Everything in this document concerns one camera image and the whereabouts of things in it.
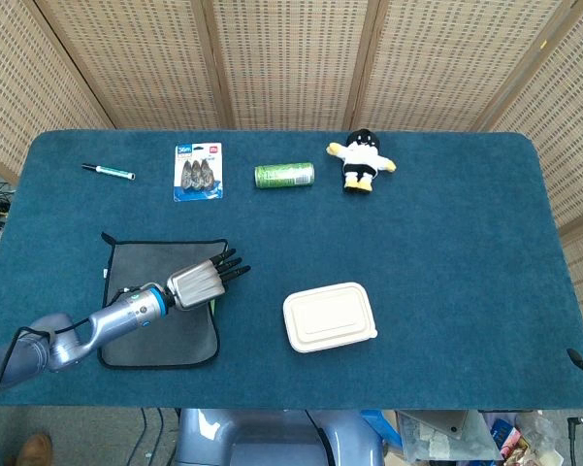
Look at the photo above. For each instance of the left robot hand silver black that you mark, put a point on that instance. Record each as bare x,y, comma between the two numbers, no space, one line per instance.
199,286

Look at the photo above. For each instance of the grey and green cloth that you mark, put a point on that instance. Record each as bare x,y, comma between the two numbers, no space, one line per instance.
140,262

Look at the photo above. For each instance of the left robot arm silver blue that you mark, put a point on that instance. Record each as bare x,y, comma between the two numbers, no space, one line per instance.
121,315

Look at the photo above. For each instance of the colourful snack packets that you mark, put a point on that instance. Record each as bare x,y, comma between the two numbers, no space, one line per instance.
507,437

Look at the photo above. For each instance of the blue blister pack of hooks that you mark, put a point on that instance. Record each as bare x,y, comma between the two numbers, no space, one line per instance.
199,175

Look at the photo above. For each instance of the white lidded food container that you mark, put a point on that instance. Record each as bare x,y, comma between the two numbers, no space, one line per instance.
330,318

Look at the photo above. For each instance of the green drink can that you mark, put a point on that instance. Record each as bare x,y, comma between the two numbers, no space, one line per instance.
285,175

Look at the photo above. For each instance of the marker pen green white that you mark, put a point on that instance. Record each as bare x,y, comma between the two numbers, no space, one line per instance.
107,171

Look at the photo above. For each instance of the clear plastic storage bin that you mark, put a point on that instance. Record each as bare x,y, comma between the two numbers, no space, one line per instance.
441,437

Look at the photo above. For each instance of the blue grey robot torso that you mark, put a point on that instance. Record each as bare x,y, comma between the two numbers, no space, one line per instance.
271,439

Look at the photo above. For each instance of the blue carpet table cover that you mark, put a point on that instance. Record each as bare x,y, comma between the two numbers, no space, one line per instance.
417,242

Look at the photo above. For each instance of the penguin plush toy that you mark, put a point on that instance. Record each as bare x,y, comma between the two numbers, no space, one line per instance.
361,157

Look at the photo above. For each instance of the brown shoe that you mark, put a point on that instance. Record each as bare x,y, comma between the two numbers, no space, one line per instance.
36,451

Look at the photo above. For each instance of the bamboo folding screen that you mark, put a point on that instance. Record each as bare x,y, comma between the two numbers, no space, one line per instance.
291,58

